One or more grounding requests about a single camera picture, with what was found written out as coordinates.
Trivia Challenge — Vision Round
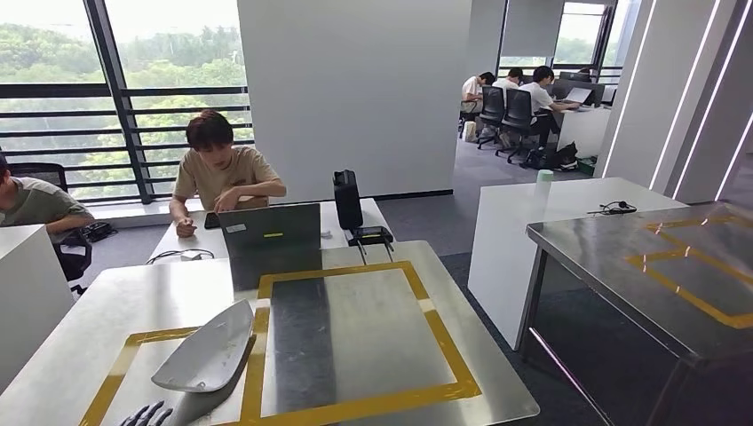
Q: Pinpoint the white plastic car part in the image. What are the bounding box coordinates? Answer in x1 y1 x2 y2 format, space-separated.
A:
150 298 256 394

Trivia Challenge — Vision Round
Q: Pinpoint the white table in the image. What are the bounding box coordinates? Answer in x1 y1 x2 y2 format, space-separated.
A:
467 176 689 352

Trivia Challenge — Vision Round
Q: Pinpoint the pale green cup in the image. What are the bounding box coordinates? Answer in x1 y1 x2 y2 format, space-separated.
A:
533 169 555 200

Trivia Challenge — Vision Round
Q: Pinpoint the steel workbench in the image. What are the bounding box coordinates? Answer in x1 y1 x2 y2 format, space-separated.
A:
525 200 753 426
0 239 542 426

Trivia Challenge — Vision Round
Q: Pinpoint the yellow tape square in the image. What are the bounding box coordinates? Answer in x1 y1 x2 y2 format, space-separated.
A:
78 326 260 426
257 260 483 426
624 214 753 331

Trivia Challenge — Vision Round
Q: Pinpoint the black device with antennas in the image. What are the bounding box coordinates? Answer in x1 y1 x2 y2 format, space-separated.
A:
346 225 396 266

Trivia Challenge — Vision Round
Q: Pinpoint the black window railing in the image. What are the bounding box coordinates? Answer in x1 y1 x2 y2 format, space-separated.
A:
0 82 255 204

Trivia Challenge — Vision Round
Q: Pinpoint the white desk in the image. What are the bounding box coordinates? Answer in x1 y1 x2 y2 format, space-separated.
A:
147 197 396 266
554 104 614 160
0 224 77 396

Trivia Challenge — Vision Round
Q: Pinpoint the black headset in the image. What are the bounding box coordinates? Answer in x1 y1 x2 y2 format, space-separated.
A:
586 200 638 217

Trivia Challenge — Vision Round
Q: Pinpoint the black bag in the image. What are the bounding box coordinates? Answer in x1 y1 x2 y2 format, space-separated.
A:
522 142 582 172

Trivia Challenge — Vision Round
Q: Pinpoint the black upright case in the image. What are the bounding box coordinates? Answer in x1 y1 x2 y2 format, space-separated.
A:
332 169 365 232

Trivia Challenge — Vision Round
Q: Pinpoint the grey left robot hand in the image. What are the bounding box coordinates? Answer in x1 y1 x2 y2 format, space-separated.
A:
117 401 173 426

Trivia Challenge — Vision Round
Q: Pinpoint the black office chair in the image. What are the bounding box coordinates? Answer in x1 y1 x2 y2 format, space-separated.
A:
495 87 537 165
8 162 94 296
476 85 508 151

